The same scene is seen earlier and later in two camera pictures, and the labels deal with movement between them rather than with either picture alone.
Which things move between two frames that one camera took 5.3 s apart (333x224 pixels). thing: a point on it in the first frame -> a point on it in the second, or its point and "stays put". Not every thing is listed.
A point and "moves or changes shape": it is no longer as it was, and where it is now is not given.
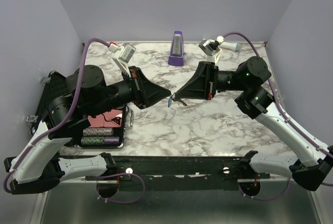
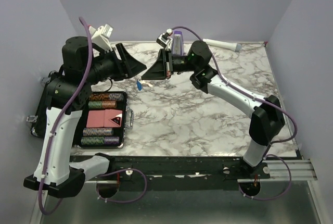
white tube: [231, 46] stays put
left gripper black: [145, 92] -> [129, 66]
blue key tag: [169, 102] moves or changes shape
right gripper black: [202, 85] -> [158, 71]
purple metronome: [177, 55] stays put
